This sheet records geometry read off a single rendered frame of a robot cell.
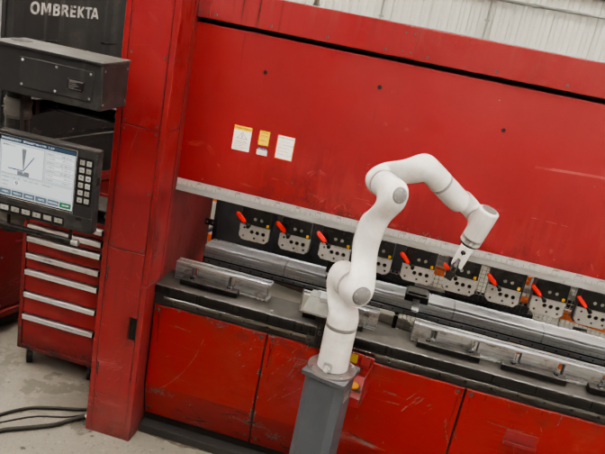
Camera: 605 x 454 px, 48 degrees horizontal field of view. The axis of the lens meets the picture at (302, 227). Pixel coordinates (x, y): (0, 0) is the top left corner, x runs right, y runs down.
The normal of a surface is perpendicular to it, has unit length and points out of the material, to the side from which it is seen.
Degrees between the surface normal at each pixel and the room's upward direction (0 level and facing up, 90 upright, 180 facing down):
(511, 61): 90
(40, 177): 90
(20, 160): 90
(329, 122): 90
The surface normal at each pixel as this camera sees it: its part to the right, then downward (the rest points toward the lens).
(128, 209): -0.22, 0.27
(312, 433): -0.42, 0.22
